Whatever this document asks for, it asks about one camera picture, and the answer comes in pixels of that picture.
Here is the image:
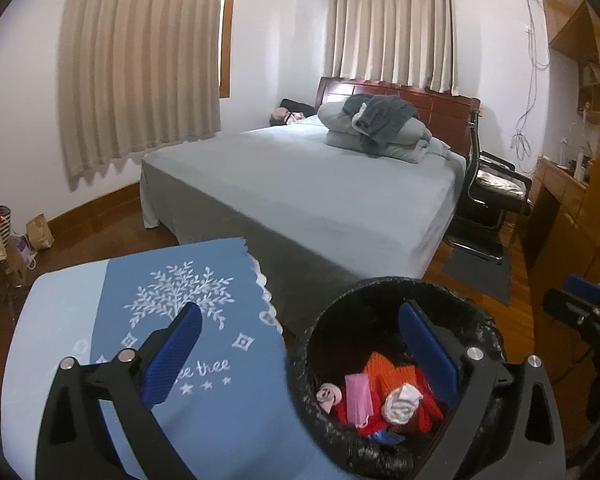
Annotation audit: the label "folded light grey quilt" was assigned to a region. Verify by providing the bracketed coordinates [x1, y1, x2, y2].
[317, 100, 451, 165]

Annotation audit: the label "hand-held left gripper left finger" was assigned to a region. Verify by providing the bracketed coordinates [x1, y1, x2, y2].
[36, 302, 203, 480]

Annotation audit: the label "wooden window frame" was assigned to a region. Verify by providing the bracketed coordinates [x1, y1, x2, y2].
[219, 0, 238, 100]

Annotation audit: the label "pinkish tissue wad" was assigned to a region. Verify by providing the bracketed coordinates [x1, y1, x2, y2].
[316, 382, 343, 413]

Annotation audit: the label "blue plastic bag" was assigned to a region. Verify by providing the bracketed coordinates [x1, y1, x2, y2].
[367, 430, 406, 446]

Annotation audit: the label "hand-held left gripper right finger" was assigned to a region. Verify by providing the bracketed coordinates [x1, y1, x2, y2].
[398, 302, 567, 480]

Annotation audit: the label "wooden wall cabinet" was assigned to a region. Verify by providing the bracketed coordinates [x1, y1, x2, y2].
[527, 0, 600, 356]

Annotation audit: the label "wide beige curtain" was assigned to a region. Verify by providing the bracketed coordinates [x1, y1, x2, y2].
[56, 0, 227, 181]

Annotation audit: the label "black bagged trash bin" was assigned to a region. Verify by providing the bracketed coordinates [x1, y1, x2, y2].
[285, 275, 511, 480]

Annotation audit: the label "black office chair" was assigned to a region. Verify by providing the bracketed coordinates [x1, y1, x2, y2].
[442, 110, 533, 266]

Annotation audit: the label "white tissue wad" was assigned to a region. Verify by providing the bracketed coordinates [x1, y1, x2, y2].
[384, 384, 425, 426]

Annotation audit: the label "wooden desk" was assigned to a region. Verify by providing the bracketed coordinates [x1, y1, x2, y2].
[517, 155, 591, 261]

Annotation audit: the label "brown paper bag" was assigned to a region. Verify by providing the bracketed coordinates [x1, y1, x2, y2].
[25, 213, 56, 251]

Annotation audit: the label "white wall cables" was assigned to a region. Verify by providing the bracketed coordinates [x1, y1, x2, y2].
[510, 0, 551, 161]

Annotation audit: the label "dark grey clothes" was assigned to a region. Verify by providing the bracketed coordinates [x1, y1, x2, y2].
[342, 94, 421, 153]

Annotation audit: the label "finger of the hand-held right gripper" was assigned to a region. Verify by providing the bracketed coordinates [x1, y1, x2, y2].
[564, 274, 600, 303]
[543, 288, 596, 328]

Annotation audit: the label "bed with grey sheet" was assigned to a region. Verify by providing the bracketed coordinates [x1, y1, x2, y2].
[140, 112, 468, 281]

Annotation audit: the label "wooden headboard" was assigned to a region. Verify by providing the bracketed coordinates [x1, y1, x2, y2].
[316, 76, 482, 158]

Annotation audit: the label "orange foam net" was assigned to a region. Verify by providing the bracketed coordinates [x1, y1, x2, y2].
[362, 352, 421, 396]

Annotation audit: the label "narrow beige curtain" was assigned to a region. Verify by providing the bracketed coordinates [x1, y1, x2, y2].
[330, 0, 456, 95]

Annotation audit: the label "blue tree print tablecloth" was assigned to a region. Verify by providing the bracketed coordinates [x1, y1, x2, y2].
[0, 237, 326, 480]

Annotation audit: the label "patterned chair cushion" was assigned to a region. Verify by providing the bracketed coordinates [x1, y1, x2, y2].
[477, 167, 526, 196]

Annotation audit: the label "dark pile behind bed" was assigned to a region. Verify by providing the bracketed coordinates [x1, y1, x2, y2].
[269, 98, 317, 126]

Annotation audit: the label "dark grey floor mat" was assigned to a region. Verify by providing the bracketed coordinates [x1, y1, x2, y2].
[441, 246, 513, 307]

